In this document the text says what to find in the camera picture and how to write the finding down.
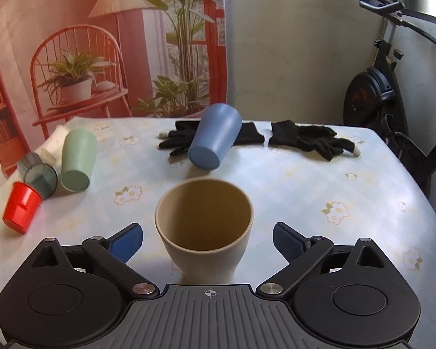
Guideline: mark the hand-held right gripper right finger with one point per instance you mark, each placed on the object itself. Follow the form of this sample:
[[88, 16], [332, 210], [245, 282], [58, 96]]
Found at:
[[286, 240]]

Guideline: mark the green cup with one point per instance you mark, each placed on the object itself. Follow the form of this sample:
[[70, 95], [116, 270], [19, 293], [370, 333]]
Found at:
[[77, 160]]

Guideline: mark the beige cup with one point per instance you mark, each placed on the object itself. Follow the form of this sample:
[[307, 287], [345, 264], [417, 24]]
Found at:
[[205, 225]]

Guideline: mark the black exercise bike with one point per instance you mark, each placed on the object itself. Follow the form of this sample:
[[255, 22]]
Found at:
[[388, 91]]

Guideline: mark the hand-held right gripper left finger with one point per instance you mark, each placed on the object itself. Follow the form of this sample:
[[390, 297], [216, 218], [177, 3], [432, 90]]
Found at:
[[128, 240]]

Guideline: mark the floral tablecloth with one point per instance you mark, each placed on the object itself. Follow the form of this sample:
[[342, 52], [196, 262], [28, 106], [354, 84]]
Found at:
[[298, 196]]

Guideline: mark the blue cup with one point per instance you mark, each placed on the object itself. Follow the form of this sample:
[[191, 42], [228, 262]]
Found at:
[[215, 136]]

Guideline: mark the dark grey transparent cup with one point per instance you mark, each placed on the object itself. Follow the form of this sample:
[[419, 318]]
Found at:
[[38, 175]]

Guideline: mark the printed backdrop cloth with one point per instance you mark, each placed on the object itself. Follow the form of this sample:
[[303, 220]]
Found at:
[[105, 43]]

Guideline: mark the red cup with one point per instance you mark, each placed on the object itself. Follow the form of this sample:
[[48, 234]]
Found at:
[[21, 207]]

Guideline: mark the white rolled cloth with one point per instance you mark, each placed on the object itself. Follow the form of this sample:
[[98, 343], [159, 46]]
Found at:
[[52, 145]]

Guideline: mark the black glove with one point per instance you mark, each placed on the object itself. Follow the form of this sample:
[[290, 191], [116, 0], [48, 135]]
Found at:
[[181, 136], [309, 137]]

